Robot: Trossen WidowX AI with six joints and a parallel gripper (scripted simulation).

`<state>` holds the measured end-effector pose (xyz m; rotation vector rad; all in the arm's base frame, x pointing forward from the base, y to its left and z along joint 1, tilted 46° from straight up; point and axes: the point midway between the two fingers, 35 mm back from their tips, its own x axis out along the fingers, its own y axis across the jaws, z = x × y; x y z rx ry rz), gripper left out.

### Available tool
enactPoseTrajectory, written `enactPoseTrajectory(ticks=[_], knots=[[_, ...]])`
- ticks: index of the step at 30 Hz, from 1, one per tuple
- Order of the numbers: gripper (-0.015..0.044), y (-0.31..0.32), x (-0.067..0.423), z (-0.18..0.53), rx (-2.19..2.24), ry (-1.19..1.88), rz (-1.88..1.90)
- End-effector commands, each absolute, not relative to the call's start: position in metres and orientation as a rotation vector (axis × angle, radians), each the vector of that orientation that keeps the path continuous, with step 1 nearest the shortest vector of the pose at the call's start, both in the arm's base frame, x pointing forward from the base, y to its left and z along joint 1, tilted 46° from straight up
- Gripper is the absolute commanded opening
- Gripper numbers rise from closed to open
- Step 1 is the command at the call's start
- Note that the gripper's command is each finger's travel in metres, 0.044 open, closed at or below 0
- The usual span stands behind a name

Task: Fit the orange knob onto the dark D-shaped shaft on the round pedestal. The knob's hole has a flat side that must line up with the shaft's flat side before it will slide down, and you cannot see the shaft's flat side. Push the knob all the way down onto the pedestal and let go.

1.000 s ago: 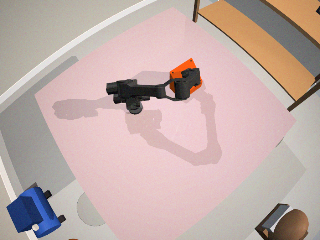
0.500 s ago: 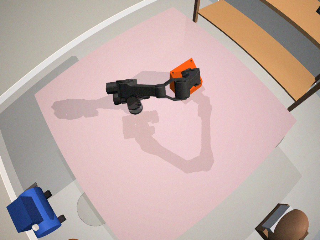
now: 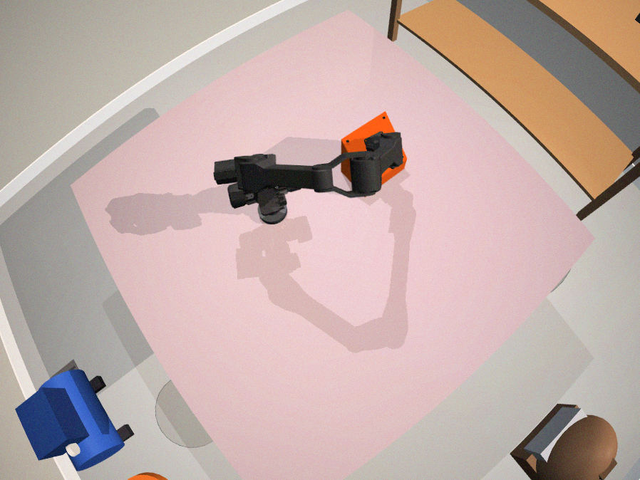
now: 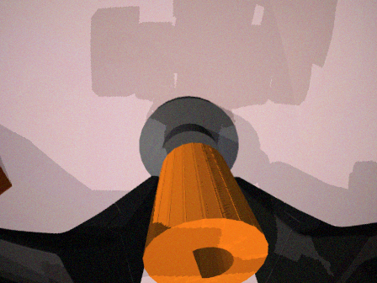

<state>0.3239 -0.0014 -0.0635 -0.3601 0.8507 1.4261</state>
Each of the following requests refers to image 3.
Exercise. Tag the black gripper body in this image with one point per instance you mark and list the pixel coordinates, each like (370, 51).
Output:
(238, 198)

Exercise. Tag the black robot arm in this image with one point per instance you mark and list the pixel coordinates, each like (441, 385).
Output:
(254, 173)

